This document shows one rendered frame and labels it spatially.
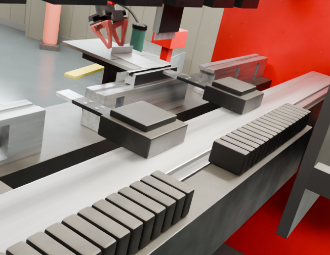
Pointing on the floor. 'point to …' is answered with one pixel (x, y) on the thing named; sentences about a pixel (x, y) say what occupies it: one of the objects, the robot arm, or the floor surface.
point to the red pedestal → (179, 39)
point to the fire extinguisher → (51, 28)
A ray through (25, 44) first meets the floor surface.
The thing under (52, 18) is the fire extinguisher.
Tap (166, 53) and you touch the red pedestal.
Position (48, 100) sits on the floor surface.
